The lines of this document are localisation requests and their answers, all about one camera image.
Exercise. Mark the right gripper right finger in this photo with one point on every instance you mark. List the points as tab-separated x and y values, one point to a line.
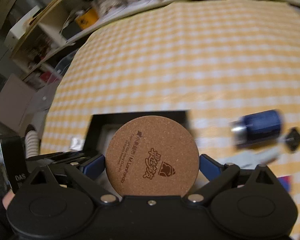
210	168

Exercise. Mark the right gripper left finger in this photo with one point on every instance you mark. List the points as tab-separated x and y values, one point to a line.
93	167

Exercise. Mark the black storage box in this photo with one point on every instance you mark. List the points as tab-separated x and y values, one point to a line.
132	122

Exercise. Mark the round cork coaster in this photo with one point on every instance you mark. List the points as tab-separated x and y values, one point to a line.
162	164

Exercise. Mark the dark blue bottle silver cap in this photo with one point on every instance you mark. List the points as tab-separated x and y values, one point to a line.
257	128

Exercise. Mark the person left hand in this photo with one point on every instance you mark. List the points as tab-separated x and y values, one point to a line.
8	198

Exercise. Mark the clear plastic wrapper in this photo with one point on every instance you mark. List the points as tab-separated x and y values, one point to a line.
76	144

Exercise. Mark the striped sock foot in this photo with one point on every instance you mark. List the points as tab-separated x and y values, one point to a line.
31	142

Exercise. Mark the pink board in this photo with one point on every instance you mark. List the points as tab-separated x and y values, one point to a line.
14	100

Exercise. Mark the black key fob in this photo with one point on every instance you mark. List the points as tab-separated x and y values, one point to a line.
292	139

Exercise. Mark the yellow checkered tablecloth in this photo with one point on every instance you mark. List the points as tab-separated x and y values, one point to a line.
218	60

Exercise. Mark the yellow printed box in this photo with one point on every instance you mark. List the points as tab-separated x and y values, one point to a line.
87	19

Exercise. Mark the wooden wall shelf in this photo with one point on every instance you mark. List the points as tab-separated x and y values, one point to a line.
42	33

